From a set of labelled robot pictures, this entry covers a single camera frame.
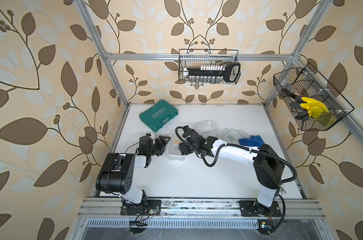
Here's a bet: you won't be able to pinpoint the black socket set holder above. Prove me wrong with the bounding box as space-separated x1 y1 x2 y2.
181 63 241 84

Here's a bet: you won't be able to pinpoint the aluminium front rail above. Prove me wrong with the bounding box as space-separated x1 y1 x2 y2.
78 198 326 220

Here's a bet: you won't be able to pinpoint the side black wire basket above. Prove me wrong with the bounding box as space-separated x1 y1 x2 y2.
273 63 355 131

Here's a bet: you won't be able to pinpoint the black pliers in basket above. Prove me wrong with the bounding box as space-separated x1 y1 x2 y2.
282 87 310 121

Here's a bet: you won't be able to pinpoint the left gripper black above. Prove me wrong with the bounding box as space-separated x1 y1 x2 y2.
146 136 169 158

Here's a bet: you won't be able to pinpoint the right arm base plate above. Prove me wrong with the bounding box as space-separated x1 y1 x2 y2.
238 200 283 218

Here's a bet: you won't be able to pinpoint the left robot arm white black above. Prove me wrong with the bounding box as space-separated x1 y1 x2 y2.
95 134 171 208

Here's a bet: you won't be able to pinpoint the green plastic tool case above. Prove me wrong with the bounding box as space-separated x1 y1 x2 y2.
139 100 178 132

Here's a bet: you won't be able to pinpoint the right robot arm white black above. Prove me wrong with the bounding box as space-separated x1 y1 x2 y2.
175 126 285 208

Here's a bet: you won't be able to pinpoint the black corrugated cable conduit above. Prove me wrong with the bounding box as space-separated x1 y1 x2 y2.
174 125 298 235

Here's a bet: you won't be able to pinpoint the lunch box lid teal seal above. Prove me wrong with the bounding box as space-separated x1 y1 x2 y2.
221 129 250 144

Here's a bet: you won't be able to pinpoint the small clear lunch box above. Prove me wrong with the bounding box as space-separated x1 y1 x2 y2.
166 132 185 161

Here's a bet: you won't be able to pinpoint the clear lunch box teal seal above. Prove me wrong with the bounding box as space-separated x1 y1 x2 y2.
193 120 221 139

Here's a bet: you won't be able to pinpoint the yellow rubber glove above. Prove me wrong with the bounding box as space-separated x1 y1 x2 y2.
300 97 330 118

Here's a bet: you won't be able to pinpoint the blue cleaning cloth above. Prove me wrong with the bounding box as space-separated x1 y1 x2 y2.
238 135 265 148

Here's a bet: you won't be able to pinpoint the back black wire basket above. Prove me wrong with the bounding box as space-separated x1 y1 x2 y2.
178 49 241 85

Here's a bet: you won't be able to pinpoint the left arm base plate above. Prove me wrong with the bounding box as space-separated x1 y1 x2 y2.
120 199 161 216

